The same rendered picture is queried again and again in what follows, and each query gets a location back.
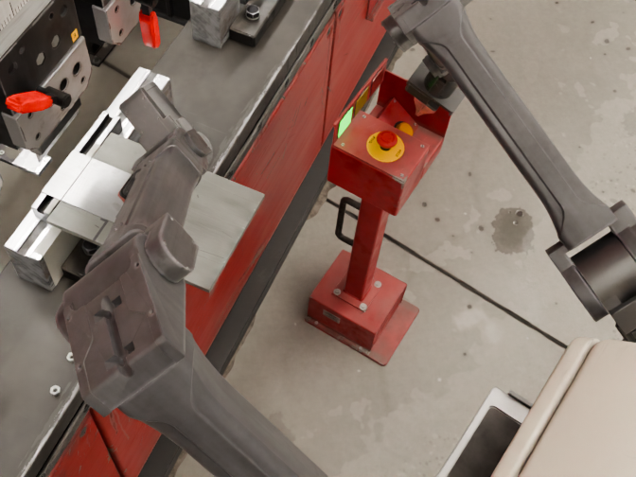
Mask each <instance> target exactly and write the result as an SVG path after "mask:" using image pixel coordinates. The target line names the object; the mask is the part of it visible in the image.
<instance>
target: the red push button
mask: <svg viewBox="0 0 636 477"><path fill-rule="evenodd" d="M377 142H378V144H379V145H380V148H381V149H382V150H385V151H388V150H390V149H391V148H392V147H394V146H395V145H396V144H397V142H398V138H397V136H396V134H395V133H393V132H391V131H382V132H380V133H379V134H378V135H377Z"/></svg>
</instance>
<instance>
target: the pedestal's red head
mask: <svg viewBox="0 0 636 477"><path fill-rule="evenodd" d="M387 60H388V59H386V58H385V59H384V60H383V62H382V63H381V64H380V66H379V67H378V68H377V69H376V71H375V72H374V73H373V75H372V76H371V77H370V78H369V80H368V81H367V82H366V83H365V85H364V86H363V87H362V89H361V90H360V91H359V93H358V94H357V95H356V96H355V97H354V98H353V99H352V100H351V102H350V103H349V104H348V106H347V107H346V108H345V109H344V111H343V112H342V113H341V115H340V116H339V117H338V119H337V120H336V121H335V122H334V124H333V128H334V134H333V140H332V144H331V149H330V156H329V164H328V172H327V180H328V181H330V182H331V183H333V184H334V185H336V186H339V187H341V188H343V189H344V190H346V191H348V192H350V193H352V194H354V195H356V196H358V197H359V198H361V199H363V200H365V201H367V202H369V203H371V204H373V205H374V206H376V207H378V208H380V209H382V210H384V211H385V212H387V213H389V214H391V215H393V216H396V215H397V214H398V212H399V210H400V209H401V208H402V206H403V205H404V204H405V203H406V201H407V200H408V198H409V197H410V195H411V194H412V192H413V191H414V189H415V187H416V186H417V184H418V183H419V181H420V179H422V177H423V176H424V174H425V173H426V171H427V170H428V168H429V167H430V165H431V164H432V162H433V160H434V159H435V157H436V156H437V155H438V153H439V152H440V151H441V148H442V145H443V142H444V138H445V135H446V132H447V128H448V126H449V123H450V120H451V115H449V112H447V111H446V110H445V109H443V108H442V107H440V106H439V108H438V109H437V110H436V112H435V113H433V114H424V115H420V116H417V115H415V111H416V107H415V101H414V98H415V97H414V96H412V95H411V94H409V93H408V92H407V91H406V90H405V87H406V85H407V84H406V82H407V81H408V80H407V79H405V78H403V77H401V76H399V75H397V74H395V73H393V72H390V71H388V70H386V65H387ZM384 65H385V66H384ZM383 66H384V71H383V77H382V82H381V84H380V85H379V87H380V90H379V95H378V101H377V105H376V106H375V107H374V109H373V110H372V111H371V113H370V114H367V113H365V112H363V111H361V110H359V112H358V113H357V114H356V116H355V117H354V118H353V116H354V111H355V104H356V101H357V99H358V98H359V97H360V94H361V93H362V91H363V90H364V89H365V87H366V88H367V86H368V85H369V89H368V95H367V100H368V99H369V95H370V89H371V83H372V80H373V79H374V77H375V76H376V74H377V73H378V72H379V71H380V69H381V68H382V67H383ZM352 106H353V109H352V116H351V122H350V123H349V125H348V126H347V127H346V128H345V130H344V131H343V133H342V134H341V135H340V137H339V138H338V139H337V135H338V128H339V123H340V121H341V120H342V119H343V116H344V115H345V113H346V112H347V111H348V109H349V108H351V107H352ZM399 121H404V122H406V123H408V124H409V125H410V126H411V127H412V129H413V136H411V135H409V134H408V133H406V132H403V131H401V130H399V129H397V128H395V127H394V126H395V124H396V123H397V122H399ZM382 131H391V132H393V133H395V134H396V135H397V136H398V137H399V138H400V139H401V140H402V142H403V144H404V152H403V154H402V156H401V157H400V158H398V159H397V160H396V161H393V162H382V161H379V160H376V159H375V158H373V157H372V156H371V155H370V154H369V152H368V150H367V147H366V144H367V140H368V138H369V137H370V136H371V135H372V134H374V133H378V132H382Z"/></svg>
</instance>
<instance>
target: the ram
mask: <svg viewBox="0 0 636 477"><path fill-rule="evenodd" d="M50 1H51V0H28V1H27V2H26V4H25V5H24V6H23V7H22V8H21V9H20V10H19V11H18V12H17V14H16V15H15V16H14V17H13V18H12V19H11V20H10V21H9V22H8V24H7V25H6V26H5V27H4V28H3V29H2V30H1V31H0V58H1V56H2V55H3V54H4V53H5V52H6V51H7V50H8V49H9V47H10V46H11V45H12V44H13V43H14V42H15V41H16V39H17V38H18V37H19V36H20V35H21V34H22V33H23V32H24V30H25V29H26V28H27V27H28V26H29V25H30V24H31V22H32V21H33V20H34V19H35V18H36V17H37V16H38V14H39V13H40V12H41V11H42V10H43V9H44V8H45V6H46V5H47V4H48V3H49V2H50Z"/></svg>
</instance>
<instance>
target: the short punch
mask: <svg viewBox="0 0 636 477"><path fill-rule="evenodd" d="M80 105H81V102H80V98H79V99H78V100H77V101H76V103H75V104H74V105H73V106H72V108H71V109H70V110H69V111H68V113H67V114H66V115H65V117H64V118H63V119H62V121H61V122H60V123H59V124H58V126H57V127H56V128H55V130H54V131H53V132H52V133H51V134H50V135H49V136H48V137H47V139H46V140H45V141H44V143H43V144H42V145H41V147H40V148H39V149H36V150H30V151H31V152H33V153H35V154H36V156H37V159H38V162H39V163H40V162H41V161H42V160H43V159H44V157H45V156H46V154H47V153H48V152H49V151H50V149H51V148H52V147H53V145H54V144H55V143H56V142H57V140H58V139H59V138H60V136H61V135H62V134H63V132H64V131H65V130H66V129H67V127H68V126H69V125H70V123H71V122H72V121H73V120H74V118H75V117H76V116H77V114H78V113H79V110H78V108H79V107H80Z"/></svg>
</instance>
